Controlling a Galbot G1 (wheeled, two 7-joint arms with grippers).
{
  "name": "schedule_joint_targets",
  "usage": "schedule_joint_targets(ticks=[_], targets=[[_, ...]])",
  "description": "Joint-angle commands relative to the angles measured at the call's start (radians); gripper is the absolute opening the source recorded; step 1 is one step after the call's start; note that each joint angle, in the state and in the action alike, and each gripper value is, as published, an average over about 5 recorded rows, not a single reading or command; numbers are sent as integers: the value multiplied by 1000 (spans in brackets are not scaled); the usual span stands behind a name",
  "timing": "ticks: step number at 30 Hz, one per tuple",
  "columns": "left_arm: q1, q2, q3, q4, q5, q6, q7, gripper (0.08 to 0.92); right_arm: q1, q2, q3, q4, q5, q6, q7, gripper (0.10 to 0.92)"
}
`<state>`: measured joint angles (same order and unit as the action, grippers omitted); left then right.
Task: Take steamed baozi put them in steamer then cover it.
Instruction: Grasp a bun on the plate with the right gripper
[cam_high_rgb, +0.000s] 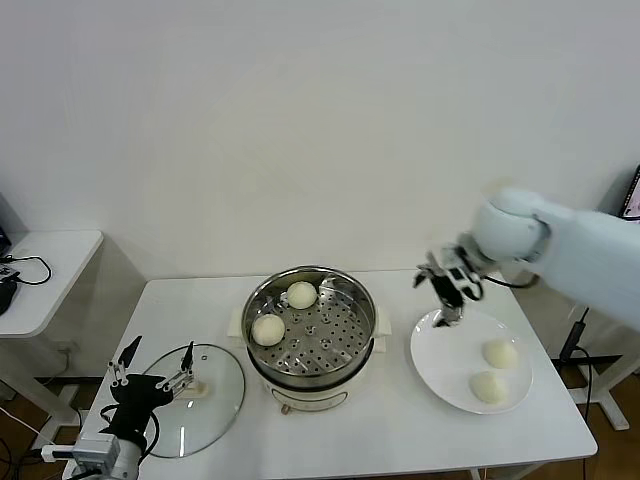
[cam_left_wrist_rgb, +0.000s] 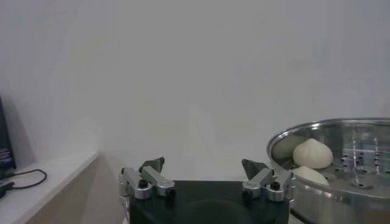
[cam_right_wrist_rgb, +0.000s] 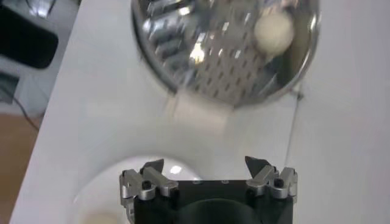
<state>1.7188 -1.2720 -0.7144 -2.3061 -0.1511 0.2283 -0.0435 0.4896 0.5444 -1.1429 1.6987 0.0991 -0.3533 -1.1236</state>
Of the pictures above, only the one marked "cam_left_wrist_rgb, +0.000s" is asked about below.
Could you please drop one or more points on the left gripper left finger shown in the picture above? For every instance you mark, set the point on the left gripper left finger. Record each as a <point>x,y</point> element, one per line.
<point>152,179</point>

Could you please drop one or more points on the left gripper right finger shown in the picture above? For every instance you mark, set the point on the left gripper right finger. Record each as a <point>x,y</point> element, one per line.
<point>259,179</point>

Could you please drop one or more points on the white steamed baozi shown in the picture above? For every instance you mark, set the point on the white steamed baozi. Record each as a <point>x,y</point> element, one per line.
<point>312,153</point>
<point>310,176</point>

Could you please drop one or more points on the stainless steel steamer basket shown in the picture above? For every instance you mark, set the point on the stainless steel steamer basket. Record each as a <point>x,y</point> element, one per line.
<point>335,201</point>

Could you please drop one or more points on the white side table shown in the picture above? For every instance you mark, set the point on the white side table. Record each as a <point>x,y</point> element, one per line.
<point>45,188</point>

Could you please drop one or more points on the black monitor edge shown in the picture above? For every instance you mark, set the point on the black monitor edge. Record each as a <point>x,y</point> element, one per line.
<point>4,146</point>

